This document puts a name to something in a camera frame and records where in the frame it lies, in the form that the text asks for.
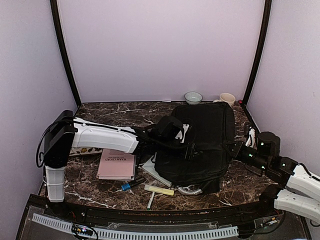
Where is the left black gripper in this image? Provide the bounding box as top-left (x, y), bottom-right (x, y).
top-left (157, 138), bottom-right (202, 162)

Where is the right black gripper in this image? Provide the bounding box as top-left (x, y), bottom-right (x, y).
top-left (223, 140), bottom-right (271, 173)

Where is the black student bag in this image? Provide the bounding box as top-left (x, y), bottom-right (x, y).
top-left (154, 102), bottom-right (235, 194)

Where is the yellow highlighter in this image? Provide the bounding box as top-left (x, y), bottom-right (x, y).
top-left (144, 184), bottom-right (175, 196)

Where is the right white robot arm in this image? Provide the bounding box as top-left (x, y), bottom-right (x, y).
top-left (223, 128), bottom-right (320, 227)

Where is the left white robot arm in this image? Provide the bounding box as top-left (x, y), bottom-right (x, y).
top-left (35, 110), bottom-right (196, 218)

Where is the grey notebook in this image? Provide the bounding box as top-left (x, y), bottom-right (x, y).
top-left (142, 154), bottom-right (172, 188)

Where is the small white bowl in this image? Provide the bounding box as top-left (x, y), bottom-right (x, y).
top-left (184, 91), bottom-right (203, 105)

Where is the pink book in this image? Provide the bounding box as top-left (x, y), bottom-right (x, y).
top-left (96, 149), bottom-right (136, 181)

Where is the blue black marker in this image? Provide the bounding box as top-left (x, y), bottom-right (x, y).
top-left (121, 177), bottom-right (146, 192)

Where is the cream mug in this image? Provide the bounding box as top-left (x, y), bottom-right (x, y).
top-left (213, 93), bottom-right (236, 108)

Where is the white pen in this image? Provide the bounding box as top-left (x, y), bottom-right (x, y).
top-left (147, 192), bottom-right (155, 211)

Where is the floral placemat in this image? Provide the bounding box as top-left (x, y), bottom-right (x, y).
top-left (69, 147), bottom-right (103, 157)

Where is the black front table rail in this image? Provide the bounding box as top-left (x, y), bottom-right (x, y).
top-left (26, 194), bottom-right (284, 226)

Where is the white cable duct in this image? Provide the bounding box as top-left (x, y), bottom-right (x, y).
top-left (31, 213), bottom-right (239, 240)

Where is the right black frame post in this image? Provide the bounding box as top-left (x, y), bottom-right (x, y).
top-left (242, 0), bottom-right (272, 108)

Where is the black frame post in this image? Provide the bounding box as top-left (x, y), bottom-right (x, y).
top-left (50, 0), bottom-right (82, 108)
top-left (242, 0), bottom-right (272, 108)

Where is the left black frame post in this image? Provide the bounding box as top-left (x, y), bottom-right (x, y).
top-left (50, 0), bottom-right (82, 108)

